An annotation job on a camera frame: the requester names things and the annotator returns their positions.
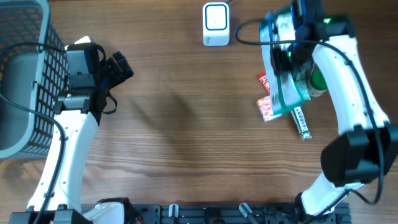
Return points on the green narrow box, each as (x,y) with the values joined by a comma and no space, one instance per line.
(300,122)

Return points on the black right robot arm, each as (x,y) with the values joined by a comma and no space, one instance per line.
(366,146)

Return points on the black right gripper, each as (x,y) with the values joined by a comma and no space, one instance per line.
(278,66)

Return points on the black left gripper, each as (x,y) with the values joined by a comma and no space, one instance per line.
(118,75)

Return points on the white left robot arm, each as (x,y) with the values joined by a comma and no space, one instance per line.
(57,196)

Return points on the grey mesh shopping basket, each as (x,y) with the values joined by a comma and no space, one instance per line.
(33,72)

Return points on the green 3M cleaner package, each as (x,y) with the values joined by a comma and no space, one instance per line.
(287,81)

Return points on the red stick sachet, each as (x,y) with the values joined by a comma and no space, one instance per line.
(264,80)

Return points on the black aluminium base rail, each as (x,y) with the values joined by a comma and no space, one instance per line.
(268,213)

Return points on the green lid jar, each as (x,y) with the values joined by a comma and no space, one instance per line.
(316,84)

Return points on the white barcode scanner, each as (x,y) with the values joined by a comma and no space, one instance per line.
(216,24)

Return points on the orange tissue packet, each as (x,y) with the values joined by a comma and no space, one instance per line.
(265,108)

